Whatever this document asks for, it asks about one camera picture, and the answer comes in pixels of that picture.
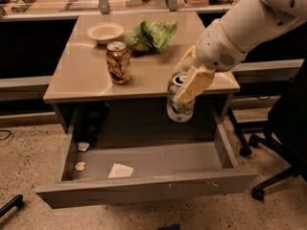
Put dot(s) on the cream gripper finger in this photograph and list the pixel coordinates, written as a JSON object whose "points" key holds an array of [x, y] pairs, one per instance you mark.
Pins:
{"points": [[186, 61], [197, 80]]}

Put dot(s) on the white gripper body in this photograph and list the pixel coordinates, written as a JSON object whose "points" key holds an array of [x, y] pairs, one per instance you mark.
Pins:
{"points": [[217, 51]]}

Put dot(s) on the green white 7up can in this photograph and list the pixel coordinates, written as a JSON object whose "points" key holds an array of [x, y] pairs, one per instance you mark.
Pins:
{"points": [[178, 112]]}

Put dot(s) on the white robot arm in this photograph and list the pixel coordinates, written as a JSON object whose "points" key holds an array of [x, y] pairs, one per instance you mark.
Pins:
{"points": [[264, 20]]}

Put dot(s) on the brown gold soda can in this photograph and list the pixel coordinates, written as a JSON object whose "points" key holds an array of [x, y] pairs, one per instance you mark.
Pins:
{"points": [[118, 62]]}

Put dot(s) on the grey counter cabinet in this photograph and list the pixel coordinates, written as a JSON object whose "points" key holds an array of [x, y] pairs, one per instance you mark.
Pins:
{"points": [[82, 76]]}

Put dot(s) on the grey open drawer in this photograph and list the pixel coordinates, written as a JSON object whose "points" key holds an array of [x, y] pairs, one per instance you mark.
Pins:
{"points": [[169, 161]]}

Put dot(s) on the green chip bag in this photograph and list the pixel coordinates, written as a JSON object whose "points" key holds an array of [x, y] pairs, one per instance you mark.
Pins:
{"points": [[151, 36]]}

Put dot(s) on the black office chair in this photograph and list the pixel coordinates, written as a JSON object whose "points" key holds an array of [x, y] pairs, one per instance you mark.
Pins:
{"points": [[285, 132]]}

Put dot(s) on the white paper slip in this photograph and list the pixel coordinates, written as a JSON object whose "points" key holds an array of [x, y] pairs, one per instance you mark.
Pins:
{"points": [[119, 170]]}

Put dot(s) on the small yellow scrap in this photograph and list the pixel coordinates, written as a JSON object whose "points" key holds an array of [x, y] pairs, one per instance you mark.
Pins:
{"points": [[80, 166]]}

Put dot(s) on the black chair leg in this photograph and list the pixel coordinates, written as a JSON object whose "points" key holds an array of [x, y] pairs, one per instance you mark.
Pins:
{"points": [[16, 201]]}

